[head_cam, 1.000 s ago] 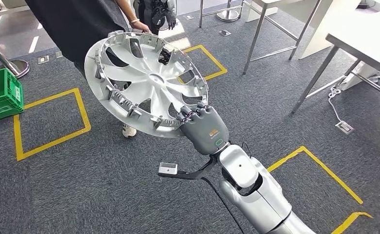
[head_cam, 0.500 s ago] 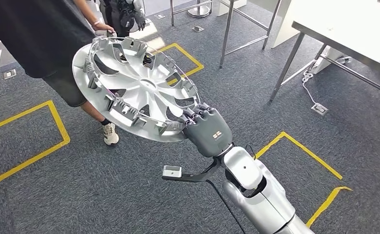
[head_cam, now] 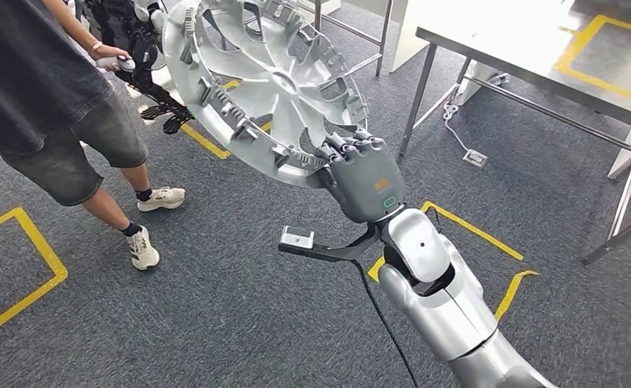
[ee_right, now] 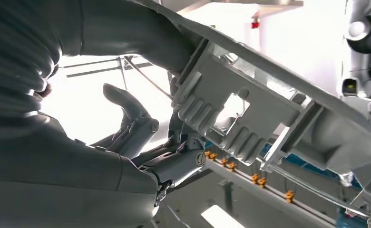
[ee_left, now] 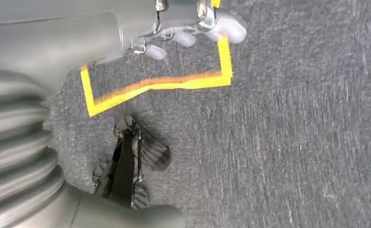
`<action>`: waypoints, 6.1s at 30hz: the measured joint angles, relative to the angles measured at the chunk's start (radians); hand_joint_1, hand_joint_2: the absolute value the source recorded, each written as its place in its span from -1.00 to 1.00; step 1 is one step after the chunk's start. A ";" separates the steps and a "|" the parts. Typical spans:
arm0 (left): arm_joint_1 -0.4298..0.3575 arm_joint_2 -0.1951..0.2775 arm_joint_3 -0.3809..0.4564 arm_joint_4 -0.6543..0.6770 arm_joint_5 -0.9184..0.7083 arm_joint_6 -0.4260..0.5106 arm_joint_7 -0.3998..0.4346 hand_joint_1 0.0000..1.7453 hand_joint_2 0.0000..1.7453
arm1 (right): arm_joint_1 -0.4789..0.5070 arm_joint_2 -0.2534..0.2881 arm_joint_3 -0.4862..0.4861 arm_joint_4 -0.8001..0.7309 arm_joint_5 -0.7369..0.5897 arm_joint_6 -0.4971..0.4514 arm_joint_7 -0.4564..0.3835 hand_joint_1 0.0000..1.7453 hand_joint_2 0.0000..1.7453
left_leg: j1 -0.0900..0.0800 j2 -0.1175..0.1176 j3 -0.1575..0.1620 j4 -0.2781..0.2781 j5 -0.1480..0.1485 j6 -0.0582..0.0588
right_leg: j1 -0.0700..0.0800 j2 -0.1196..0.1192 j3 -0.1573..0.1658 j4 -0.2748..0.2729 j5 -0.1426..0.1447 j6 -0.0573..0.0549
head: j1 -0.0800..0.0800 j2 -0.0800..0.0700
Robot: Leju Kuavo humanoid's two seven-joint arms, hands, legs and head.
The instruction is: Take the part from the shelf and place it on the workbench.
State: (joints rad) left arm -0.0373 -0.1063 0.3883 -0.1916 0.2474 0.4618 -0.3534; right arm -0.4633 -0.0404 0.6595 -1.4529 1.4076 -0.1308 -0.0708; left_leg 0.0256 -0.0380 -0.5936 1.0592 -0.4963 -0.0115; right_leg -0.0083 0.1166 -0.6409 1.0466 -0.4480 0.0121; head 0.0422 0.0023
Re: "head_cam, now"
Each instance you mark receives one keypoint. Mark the person's hand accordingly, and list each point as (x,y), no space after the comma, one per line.
(104,52)

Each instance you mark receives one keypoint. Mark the person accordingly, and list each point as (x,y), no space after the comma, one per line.
(21,80)

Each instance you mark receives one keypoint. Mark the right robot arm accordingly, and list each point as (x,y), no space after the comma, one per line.
(444,310)

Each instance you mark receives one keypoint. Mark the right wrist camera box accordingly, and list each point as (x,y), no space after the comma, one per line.
(296,238)

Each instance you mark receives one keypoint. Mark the grey handheld controller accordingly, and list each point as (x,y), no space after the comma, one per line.
(125,64)

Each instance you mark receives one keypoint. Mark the metal floor socket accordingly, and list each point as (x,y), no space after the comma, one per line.
(476,158)

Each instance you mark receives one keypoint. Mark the grey plastic wheel hubcap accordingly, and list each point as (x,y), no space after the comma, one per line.
(286,85)

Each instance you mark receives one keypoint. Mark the black camera bracket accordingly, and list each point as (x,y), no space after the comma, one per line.
(342,251)

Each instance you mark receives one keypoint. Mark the stainless steel workbench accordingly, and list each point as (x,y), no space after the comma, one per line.
(384,37)
(508,43)

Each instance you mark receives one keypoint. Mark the person's forearm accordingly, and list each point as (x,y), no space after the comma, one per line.
(71,24)

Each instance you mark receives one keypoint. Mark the yellow tape rectangle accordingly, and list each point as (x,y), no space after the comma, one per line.
(605,85)

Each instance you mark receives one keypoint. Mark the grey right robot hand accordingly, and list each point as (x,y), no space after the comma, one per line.
(369,182)

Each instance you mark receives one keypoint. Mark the black legged robot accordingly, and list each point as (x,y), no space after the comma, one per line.
(157,99)

